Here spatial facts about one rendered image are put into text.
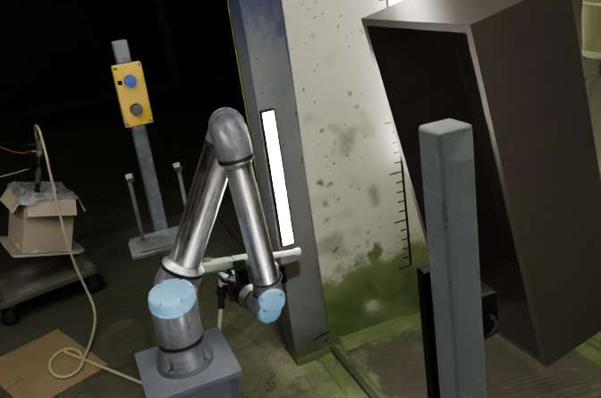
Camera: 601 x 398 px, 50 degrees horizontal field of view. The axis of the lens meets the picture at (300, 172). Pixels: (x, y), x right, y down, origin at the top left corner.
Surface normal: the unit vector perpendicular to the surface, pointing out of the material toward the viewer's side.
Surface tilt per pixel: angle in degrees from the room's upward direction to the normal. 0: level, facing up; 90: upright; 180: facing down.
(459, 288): 90
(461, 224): 90
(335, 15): 90
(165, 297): 5
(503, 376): 0
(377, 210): 90
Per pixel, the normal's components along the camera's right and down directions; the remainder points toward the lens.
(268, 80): 0.37, 0.25
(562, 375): -0.14, -0.94
